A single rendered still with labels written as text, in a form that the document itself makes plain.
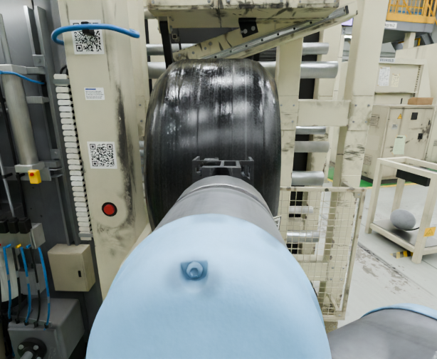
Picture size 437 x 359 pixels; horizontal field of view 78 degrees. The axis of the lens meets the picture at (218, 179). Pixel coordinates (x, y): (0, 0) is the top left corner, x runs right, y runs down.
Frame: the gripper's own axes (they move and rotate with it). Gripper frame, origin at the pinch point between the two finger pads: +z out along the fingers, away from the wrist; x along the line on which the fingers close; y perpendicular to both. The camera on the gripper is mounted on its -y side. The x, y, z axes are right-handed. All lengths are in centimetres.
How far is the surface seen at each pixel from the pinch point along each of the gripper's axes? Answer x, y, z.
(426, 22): -477, 274, 695
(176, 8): 17, 49, 50
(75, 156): 42, 3, 29
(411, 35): -447, 246, 698
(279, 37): -18, 44, 63
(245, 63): -4.1, 25.9, 22.9
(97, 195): 37.0, -7.9, 29.8
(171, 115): 11.1, 13.6, 11.3
